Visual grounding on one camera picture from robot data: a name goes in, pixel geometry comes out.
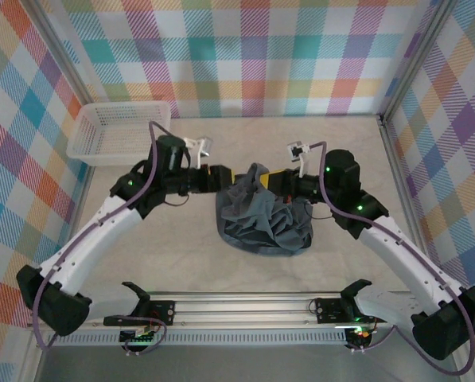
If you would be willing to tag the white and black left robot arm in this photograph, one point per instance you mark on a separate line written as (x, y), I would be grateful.
(98, 242)

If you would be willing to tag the grey t-shirt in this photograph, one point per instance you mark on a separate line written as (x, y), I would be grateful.
(261, 227)

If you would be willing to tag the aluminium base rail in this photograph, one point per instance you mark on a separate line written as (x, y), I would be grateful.
(241, 310)

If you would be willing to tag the white plastic mesh basket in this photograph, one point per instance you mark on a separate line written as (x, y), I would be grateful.
(114, 131)

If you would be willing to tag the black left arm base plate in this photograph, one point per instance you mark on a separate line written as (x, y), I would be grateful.
(163, 310)

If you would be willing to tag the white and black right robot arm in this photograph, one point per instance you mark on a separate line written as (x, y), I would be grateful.
(396, 262)

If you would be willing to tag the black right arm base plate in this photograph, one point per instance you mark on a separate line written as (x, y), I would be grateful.
(328, 308)

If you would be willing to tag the grey metal plate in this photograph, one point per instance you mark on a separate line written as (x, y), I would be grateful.
(241, 366)

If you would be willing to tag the aluminium frame post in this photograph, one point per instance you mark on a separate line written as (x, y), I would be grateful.
(424, 47)
(58, 44)

